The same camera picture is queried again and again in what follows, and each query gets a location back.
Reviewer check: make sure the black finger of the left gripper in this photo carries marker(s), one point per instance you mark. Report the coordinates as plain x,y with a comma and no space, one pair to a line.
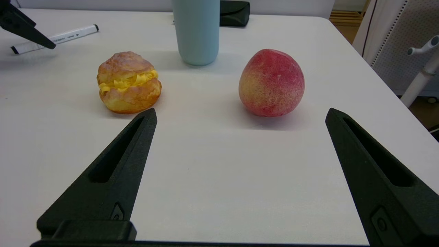
20,25

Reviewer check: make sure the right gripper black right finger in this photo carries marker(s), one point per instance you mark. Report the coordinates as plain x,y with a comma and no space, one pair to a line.
404,206

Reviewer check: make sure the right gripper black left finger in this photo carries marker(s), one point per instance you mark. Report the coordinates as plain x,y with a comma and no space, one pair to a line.
113,192

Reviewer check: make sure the white marker black cap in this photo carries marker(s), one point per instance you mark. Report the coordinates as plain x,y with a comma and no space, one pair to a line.
73,33

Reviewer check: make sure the cream puff pastry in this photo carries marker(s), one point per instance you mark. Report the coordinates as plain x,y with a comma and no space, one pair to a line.
127,96

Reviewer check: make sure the white desk leg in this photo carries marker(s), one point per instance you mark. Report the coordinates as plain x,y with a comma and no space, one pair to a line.
416,85

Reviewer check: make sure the white perforated partition panel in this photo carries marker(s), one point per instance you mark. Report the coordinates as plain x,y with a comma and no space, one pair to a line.
404,34

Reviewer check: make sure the pale blue cup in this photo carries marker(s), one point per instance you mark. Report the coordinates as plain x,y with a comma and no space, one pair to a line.
197,34

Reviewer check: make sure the red yellow peach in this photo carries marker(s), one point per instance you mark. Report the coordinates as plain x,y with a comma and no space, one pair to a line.
271,84

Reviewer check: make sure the black glasses case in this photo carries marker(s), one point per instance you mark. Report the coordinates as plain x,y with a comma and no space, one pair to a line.
235,13

